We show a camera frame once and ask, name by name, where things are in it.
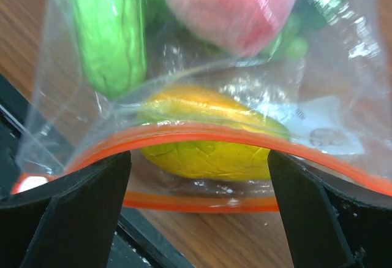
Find clear zip top bag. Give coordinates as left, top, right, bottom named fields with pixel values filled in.
left=12, top=0, right=391, bottom=213

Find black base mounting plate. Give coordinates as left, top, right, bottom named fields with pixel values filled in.
left=1, top=78, right=190, bottom=267

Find red fake apple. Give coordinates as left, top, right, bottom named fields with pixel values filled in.
left=165, top=0, right=296, bottom=56

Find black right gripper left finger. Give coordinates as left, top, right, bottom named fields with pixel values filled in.
left=1, top=153, right=131, bottom=267

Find light green fake cucumber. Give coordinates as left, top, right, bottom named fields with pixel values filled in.
left=72, top=0, right=147, bottom=99

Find yellow green fake mango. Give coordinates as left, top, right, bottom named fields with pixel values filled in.
left=138, top=85, right=290, bottom=182

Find green fake grapes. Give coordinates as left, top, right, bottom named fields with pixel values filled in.
left=259, top=13, right=308, bottom=61

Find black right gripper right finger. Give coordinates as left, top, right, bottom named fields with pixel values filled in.
left=268, top=151, right=391, bottom=267

